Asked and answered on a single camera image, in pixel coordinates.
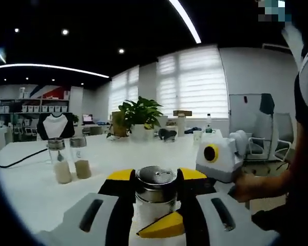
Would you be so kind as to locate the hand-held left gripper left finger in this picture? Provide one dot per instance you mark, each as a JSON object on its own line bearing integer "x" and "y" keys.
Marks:
{"x": 66, "y": 223}

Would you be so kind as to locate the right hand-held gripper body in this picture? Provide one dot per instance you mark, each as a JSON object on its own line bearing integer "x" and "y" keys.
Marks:
{"x": 226, "y": 159}

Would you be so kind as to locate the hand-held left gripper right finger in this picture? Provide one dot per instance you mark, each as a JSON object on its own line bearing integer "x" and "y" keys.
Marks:
{"x": 246, "y": 225}

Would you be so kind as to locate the small clear seasoning bottle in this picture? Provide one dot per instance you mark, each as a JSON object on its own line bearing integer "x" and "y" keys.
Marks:
{"x": 156, "y": 179}

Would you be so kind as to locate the tall seasoning bottle cream contents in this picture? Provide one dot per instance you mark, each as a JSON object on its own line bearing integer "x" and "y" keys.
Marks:
{"x": 62, "y": 174}

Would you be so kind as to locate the tall seasoning bottle brown contents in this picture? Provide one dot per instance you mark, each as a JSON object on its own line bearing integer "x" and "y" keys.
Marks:
{"x": 82, "y": 170}

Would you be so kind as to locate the clear water bottle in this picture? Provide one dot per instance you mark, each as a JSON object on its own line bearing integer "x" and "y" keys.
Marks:
{"x": 208, "y": 124}

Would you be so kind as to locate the white thermos bottle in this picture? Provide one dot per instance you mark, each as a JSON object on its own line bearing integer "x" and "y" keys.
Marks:
{"x": 181, "y": 125}

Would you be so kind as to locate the person's right hand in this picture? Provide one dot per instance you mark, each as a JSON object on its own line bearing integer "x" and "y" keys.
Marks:
{"x": 249, "y": 187}

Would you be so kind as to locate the grey office chair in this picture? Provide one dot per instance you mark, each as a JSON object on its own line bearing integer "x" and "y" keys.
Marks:
{"x": 258, "y": 148}

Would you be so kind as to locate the white whiteboard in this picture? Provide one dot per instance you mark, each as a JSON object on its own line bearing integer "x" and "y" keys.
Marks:
{"x": 242, "y": 123}

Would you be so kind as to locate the blue cloth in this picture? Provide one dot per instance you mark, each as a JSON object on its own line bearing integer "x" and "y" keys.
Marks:
{"x": 193, "y": 130}

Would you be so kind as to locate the white mesh office chair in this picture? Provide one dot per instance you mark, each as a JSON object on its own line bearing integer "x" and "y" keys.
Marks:
{"x": 285, "y": 135}

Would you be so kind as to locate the dark grey object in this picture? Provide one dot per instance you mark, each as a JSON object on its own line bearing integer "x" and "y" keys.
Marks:
{"x": 166, "y": 135}

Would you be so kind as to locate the dark hanging jacket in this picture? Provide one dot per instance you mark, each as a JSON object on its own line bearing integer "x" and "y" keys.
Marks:
{"x": 267, "y": 103}

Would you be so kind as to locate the person in dark clothes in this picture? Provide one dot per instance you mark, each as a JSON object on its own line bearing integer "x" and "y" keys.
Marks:
{"x": 303, "y": 179}

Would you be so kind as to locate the white cup with yellow tag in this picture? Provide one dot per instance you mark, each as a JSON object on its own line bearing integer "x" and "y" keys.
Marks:
{"x": 149, "y": 133}

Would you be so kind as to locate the white window blinds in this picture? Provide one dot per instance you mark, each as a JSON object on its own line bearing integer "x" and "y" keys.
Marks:
{"x": 192, "y": 84}

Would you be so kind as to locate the black and white shirt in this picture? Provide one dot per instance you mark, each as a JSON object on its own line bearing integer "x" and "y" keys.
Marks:
{"x": 55, "y": 126}

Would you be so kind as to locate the large green plant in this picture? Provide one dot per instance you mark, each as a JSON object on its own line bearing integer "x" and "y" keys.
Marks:
{"x": 141, "y": 110}

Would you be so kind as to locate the small green plant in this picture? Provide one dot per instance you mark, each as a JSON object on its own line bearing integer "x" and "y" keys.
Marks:
{"x": 75, "y": 119}

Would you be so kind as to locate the small open laptop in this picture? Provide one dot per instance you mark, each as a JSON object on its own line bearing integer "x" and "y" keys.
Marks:
{"x": 87, "y": 119}

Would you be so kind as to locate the brown paper bag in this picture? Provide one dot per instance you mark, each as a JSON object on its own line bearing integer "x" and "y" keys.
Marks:
{"x": 118, "y": 123}

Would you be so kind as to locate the row of white storage bins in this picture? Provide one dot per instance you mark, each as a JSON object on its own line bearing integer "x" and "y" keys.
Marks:
{"x": 41, "y": 108}

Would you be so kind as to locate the white chest-worn device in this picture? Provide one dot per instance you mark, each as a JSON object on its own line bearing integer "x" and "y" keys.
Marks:
{"x": 305, "y": 69}

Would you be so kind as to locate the white storage shelf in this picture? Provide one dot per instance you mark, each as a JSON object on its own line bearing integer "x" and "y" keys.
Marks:
{"x": 33, "y": 102}

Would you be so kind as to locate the curved ceiling light strip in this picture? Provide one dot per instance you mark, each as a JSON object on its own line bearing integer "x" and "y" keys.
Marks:
{"x": 187, "y": 20}
{"x": 54, "y": 68}

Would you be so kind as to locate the round ceiling spotlights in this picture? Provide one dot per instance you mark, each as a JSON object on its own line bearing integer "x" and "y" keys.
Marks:
{"x": 65, "y": 32}

